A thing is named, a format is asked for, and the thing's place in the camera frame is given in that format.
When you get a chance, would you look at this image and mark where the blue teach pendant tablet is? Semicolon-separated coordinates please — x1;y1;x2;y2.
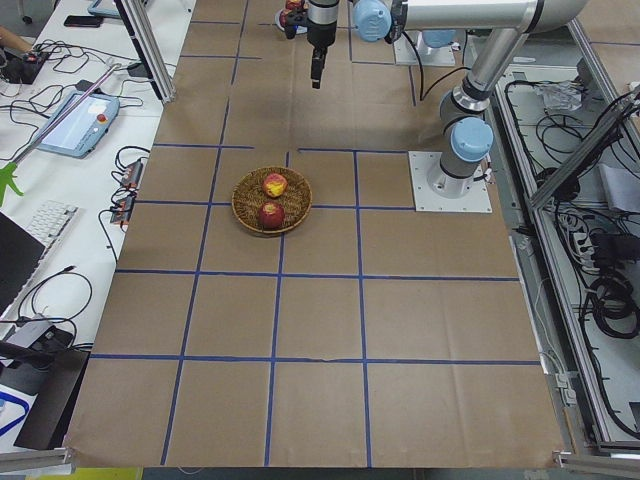
37;93;120;158

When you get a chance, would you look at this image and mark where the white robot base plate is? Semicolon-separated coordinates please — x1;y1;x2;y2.
408;151;492;214

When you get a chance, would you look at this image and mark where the black laptop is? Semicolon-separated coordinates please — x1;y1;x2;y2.
0;213;45;314

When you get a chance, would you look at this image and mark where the light blue plate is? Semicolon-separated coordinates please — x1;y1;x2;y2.
274;9;308;39

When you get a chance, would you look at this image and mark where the dark red apple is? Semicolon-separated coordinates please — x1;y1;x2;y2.
258;201;285;230

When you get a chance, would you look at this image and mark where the brown paper table cover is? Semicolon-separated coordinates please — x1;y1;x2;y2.
65;1;563;468

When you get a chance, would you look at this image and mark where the black smartphone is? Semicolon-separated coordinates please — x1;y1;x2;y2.
63;15;104;28

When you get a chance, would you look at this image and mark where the red yellow apple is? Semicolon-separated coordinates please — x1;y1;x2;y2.
262;172;288;198

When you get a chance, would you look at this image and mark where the white keyboard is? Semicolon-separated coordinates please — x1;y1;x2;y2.
25;200;78;255

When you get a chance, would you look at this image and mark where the aluminium frame post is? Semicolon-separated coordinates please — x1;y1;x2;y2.
115;0;176;104

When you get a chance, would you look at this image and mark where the green hand pointer stick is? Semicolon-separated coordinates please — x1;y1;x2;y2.
1;63;121;202

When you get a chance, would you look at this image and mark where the woven wicker basket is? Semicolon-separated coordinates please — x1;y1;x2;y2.
231;166;312;236

